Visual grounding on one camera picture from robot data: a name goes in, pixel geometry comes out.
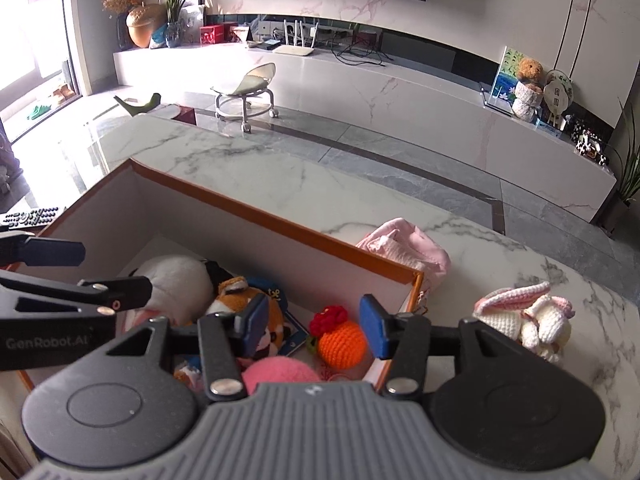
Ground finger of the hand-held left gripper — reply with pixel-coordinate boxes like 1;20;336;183
0;270;154;319
0;232;87;267

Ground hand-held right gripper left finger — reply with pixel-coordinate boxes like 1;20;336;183
107;292;271;402

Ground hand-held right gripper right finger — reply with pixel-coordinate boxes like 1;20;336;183
359;294;531;402

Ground pink cloth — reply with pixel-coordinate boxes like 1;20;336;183
355;217;452;312

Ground white storage box orange rim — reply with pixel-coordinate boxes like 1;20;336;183
17;157;426;392

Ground white pink crochet rabbit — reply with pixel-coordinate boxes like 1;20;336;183
472;281;577;364

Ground orange white fox plush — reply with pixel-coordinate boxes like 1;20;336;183
204;275;287;362

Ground orange crochet ball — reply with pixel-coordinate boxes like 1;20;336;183
306;320;369;372

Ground black remote control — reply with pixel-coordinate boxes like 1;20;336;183
0;206;67;231

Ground blue card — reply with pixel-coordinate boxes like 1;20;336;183
266;287;312;357

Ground red crochet flower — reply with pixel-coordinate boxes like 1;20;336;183
309;306;349;337

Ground white plush toy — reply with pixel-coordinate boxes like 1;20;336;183
117;255;233;330

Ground pink plush ball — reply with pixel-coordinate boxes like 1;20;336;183
242;357;322;397

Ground dark green toy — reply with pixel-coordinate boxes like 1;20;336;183
113;92;162;114

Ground rolling stool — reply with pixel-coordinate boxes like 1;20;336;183
209;62;279;134

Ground marble television console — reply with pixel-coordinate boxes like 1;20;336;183
112;39;617;224

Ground golden acorn vase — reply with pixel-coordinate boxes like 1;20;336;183
124;2;169;50

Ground white router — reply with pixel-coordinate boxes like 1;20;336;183
272;18;319;59

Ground green orchid plant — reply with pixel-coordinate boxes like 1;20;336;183
162;0;214;49

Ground framed painting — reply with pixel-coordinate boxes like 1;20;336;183
489;45;527;116

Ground cow figurines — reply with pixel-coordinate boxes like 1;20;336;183
566;114;609;167

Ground teddy bear in knit basket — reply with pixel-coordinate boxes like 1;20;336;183
511;58;546;122

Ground potted green plant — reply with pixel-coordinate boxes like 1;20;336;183
601;99;640;235

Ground round decorative fan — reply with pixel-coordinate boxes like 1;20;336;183
543;69;576;127

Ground black cables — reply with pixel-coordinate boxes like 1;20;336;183
331;34;397;69

